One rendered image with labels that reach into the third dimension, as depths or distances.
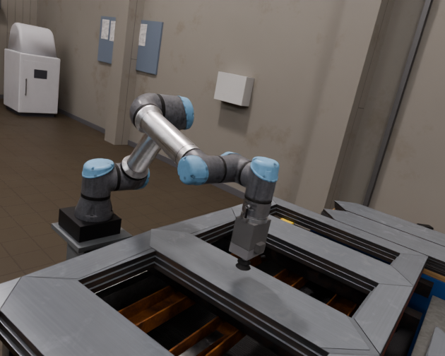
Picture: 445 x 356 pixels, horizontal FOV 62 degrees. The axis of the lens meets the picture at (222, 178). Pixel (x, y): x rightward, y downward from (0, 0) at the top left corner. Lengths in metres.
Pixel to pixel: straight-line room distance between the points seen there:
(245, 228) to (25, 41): 6.68
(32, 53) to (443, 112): 6.20
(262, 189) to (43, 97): 6.69
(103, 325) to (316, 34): 3.51
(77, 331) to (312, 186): 2.99
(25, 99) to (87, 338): 6.67
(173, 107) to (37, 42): 6.30
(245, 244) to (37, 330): 0.51
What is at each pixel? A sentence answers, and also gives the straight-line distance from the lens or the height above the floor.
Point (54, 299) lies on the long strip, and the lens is 0.96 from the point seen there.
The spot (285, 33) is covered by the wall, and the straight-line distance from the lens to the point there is 4.18.
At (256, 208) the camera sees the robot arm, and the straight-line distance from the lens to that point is 0.98.
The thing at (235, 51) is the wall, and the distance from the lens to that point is 4.55.
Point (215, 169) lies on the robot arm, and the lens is 0.96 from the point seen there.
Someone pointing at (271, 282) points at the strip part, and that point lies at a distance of 1.13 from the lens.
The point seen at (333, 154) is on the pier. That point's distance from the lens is 3.49.
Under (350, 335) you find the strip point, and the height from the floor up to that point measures 0.86.
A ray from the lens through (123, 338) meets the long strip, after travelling 0.86.
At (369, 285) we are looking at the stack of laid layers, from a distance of 1.34.
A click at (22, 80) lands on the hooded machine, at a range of 7.31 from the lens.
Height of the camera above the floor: 1.42
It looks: 16 degrees down
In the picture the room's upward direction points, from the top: 11 degrees clockwise
